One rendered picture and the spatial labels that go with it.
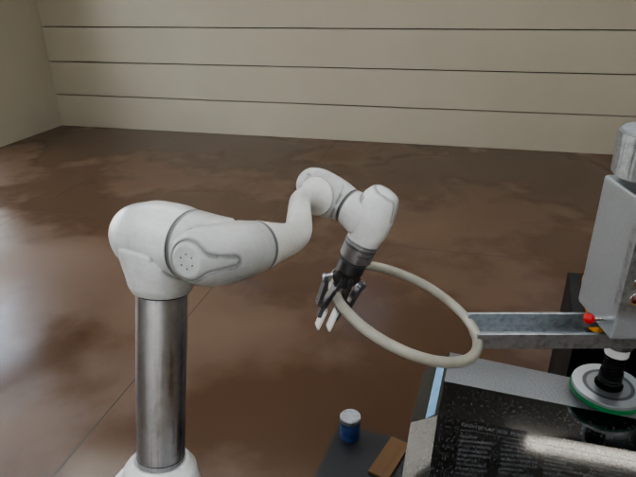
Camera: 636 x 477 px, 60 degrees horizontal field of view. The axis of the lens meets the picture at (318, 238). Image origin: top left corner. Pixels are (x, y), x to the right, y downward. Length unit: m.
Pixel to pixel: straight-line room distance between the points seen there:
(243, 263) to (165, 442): 0.45
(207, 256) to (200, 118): 7.76
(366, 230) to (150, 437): 0.69
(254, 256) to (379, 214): 0.50
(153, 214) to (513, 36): 6.83
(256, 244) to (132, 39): 8.04
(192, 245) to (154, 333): 0.26
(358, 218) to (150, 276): 0.58
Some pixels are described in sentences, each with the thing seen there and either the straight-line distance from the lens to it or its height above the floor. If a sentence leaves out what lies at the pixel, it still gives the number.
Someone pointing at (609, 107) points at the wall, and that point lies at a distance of 7.91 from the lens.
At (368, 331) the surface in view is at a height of 1.23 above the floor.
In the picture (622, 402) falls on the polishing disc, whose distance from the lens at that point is 1.98.
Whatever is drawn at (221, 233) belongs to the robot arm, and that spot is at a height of 1.67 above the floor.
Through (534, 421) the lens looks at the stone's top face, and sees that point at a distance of 1.89.
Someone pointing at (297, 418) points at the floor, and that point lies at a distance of 3.01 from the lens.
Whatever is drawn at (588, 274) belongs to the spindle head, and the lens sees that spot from 1.86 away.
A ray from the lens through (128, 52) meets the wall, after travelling 9.01.
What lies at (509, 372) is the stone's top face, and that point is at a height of 0.83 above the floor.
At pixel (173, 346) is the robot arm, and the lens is 1.13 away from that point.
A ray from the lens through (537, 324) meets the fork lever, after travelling 1.86.
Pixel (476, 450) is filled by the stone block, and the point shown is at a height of 0.77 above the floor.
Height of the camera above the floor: 2.05
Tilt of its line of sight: 25 degrees down
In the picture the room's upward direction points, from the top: 1 degrees counter-clockwise
